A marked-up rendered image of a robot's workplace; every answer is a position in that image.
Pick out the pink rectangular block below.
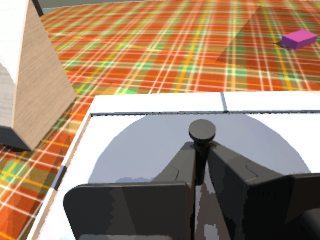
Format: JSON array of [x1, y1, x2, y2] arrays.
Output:
[[281, 29, 318, 50]]

